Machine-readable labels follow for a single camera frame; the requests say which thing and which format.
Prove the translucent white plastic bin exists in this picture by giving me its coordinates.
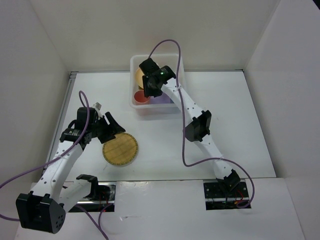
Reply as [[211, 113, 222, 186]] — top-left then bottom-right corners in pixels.
[[129, 53, 188, 116]]

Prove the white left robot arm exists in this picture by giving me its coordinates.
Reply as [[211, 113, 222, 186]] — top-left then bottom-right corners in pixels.
[[15, 103, 125, 234]]

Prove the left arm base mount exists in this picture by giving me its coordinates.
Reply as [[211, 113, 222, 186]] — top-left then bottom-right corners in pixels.
[[77, 181, 116, 213]]

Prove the pink plastic cup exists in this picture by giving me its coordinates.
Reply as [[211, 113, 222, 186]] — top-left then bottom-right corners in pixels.
[[133, 90, 150, 106]]

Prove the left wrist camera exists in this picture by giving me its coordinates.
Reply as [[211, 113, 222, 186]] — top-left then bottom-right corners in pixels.
[[92, 102, 102, 112]]

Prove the yellow plastic plate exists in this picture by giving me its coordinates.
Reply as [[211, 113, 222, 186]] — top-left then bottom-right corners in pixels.
[[135, 68, 144, 90]]

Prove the round bamboo woven tray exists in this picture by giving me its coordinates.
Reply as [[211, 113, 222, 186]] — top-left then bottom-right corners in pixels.
[[102, 132, 139, 167]]

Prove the purple plastic plate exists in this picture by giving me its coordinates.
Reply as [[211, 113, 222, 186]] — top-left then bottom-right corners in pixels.
[[149, 92, 173, 105]]

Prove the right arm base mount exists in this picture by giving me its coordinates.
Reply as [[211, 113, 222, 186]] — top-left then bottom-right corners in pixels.
[[203, 181, 250, 211]]

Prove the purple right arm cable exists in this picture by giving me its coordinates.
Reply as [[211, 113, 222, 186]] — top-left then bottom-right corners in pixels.
[[148, 39, 256, 209]]

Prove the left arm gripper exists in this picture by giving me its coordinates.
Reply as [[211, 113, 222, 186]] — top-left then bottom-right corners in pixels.
[[88, 111, 126, 144]]

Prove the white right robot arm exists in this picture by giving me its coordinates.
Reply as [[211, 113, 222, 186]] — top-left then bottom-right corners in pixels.
[[139, 57, 241, 197]]

